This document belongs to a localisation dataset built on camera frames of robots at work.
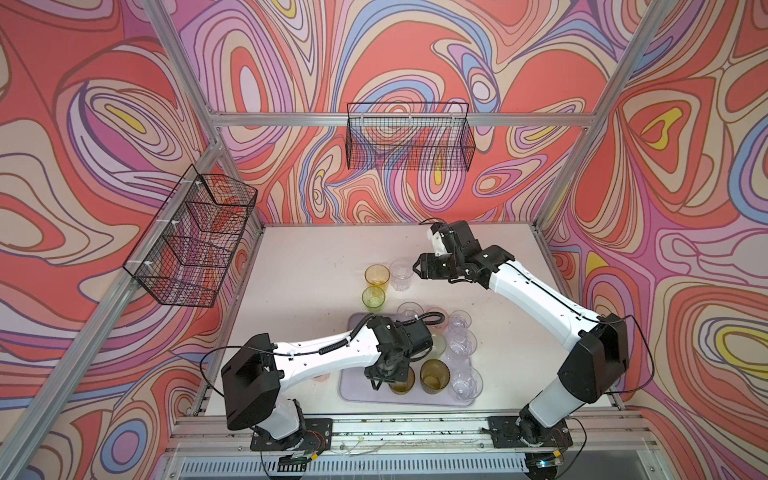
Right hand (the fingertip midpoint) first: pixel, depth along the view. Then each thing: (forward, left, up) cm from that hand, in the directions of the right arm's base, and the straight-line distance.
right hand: (422, 275), depth 82 cm
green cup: (+3, +15, -15) cm, 21 cm away
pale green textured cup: (-14, -4, -15) cm, 21 cm away
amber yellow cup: (+9, +13, -11) cm, 20 cm away
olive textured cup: (-25, +8, -17) cm, 31 cm away
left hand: (-25, +8, -12) cm, 29 cm away
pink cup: (-22, +28, -13) cm, 38 cm away
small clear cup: (-6, -12, -16) cm, 21 cm away
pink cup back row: (-12, -4, -8) cm, 15 cm away
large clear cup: (-24, -11, -18) cm, 32 cm away
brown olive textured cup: (-22, -2, -17) cm, 28 cm away
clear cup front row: (-4, +4, -13) cm, 14 cm away
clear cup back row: (+12, +5, -14) cm, 19 cm away
